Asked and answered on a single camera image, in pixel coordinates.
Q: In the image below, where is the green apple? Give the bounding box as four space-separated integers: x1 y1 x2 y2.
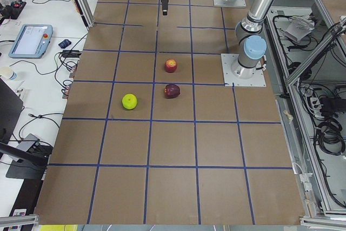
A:
122 93 138 110

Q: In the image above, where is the red yellow apple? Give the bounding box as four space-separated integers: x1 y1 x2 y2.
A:
164 59 178 73

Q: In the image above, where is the white paper cup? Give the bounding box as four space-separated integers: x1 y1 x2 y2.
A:
0 67 17 80

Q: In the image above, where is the dark red apple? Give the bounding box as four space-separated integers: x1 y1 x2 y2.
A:
164 84 181 98

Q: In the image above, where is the black monitor stand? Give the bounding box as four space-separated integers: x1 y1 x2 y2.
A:
1 81 52 180

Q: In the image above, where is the black electronics board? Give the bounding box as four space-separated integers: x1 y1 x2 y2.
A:
1 1 26 19

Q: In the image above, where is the near teach pendant tablet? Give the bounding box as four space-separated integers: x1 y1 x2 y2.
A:
9 24 53 59

